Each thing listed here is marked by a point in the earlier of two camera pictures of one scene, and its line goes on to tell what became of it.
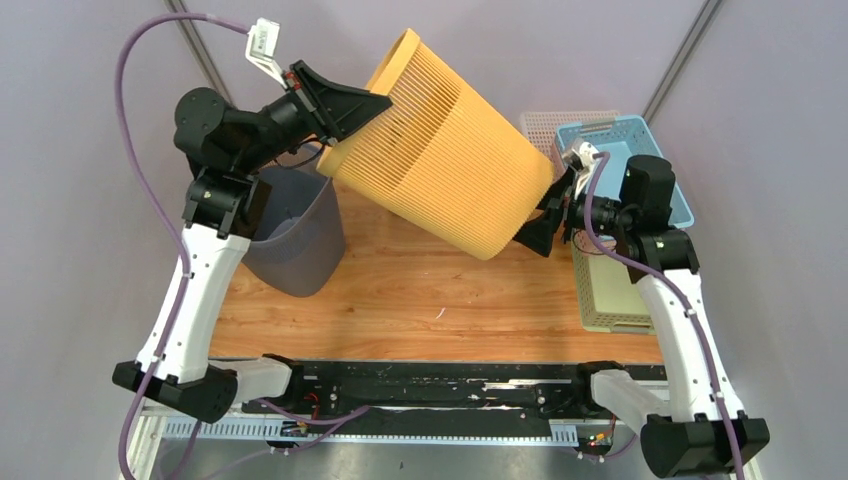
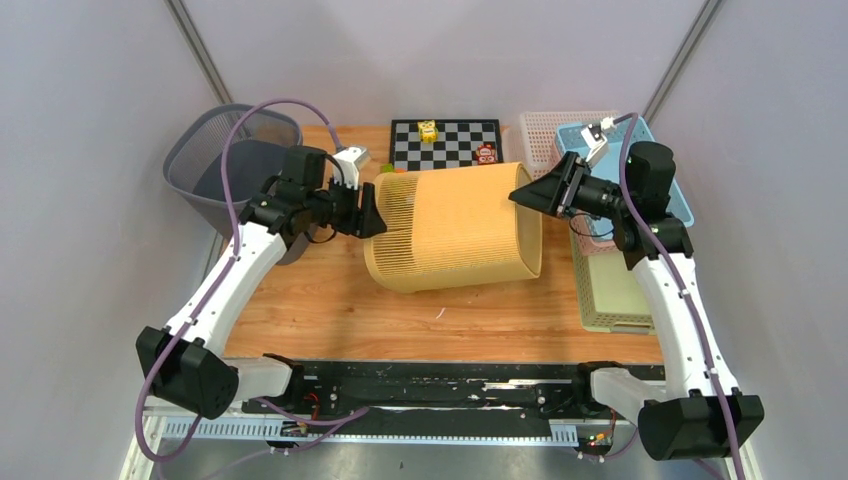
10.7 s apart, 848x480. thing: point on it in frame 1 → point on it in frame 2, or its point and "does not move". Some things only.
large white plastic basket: (540, 127) does not move
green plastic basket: (608, 300) does not move
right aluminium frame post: (705, 16) does not move
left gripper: (331, 110) → (366, 220)
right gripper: (538, 233) → (545, 191)
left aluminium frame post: (211, 73) does not move
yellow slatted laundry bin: (445, 151) → (454, 226)
